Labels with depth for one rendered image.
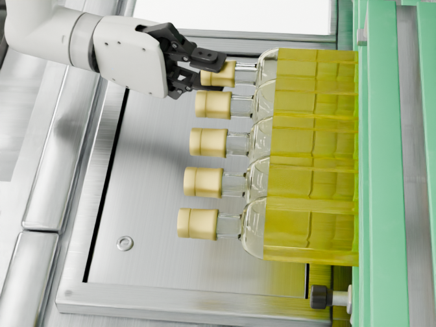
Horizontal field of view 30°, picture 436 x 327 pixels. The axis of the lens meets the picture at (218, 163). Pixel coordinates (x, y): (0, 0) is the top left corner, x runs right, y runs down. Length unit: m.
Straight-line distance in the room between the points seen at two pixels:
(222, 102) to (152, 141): 0.19
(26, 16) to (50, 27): 0.03
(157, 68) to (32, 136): 0.26
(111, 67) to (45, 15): 0.11
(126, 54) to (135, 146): 0.15
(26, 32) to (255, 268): 0.43
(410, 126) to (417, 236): 0.13
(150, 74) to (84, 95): 0.19
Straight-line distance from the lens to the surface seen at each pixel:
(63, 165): 1.15
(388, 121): 0.83
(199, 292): 1.01
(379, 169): 0.80
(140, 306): 1.01
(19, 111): 1.28
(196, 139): 0.97
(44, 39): 1.11
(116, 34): 1.05
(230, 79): 1.04
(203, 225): 0.90
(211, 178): 0.93
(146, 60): 1.05
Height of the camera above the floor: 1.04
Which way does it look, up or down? 5 degrees up
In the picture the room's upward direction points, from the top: 87 degrees counter-clockwise
